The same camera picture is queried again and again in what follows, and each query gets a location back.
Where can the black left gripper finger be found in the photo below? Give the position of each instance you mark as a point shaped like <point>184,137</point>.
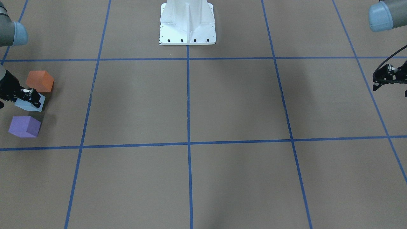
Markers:
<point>384,75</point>

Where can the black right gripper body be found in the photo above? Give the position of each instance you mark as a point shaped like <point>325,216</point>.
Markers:
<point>9,85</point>

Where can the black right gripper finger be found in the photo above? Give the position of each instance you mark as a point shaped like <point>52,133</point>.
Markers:
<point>31,96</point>
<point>14,99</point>

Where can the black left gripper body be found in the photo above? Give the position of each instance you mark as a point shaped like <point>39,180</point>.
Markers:
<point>388,70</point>

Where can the light blue foam block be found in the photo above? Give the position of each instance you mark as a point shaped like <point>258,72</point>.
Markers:
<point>30,107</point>

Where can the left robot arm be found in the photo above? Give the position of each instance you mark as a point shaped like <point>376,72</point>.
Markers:
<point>383,16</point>

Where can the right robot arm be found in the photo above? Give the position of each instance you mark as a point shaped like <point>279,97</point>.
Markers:
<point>13,33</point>

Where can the orange foam block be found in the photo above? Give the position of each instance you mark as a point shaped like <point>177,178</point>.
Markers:
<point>42,81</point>

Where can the purple foam block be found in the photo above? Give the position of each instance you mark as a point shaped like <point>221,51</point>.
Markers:
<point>24,126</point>

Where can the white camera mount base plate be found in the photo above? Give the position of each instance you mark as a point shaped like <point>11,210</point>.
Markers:
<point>204,34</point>

